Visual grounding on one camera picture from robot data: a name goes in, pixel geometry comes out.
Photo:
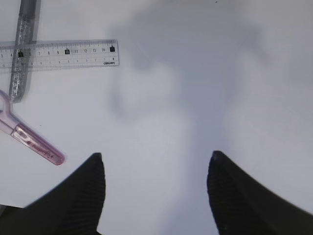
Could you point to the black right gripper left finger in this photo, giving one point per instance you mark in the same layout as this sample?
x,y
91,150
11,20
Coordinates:
x,y
73,207

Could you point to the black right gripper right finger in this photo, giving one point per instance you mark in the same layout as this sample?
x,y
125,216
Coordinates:
x,y
242,206

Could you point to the silver glitter pen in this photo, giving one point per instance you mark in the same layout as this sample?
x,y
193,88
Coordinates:
x,y
27,27

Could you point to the clear plastic ruler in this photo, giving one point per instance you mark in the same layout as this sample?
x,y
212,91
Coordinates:
x,y
62,55

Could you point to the pink scissors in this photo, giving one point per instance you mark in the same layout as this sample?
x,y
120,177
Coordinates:
x,y
20,132

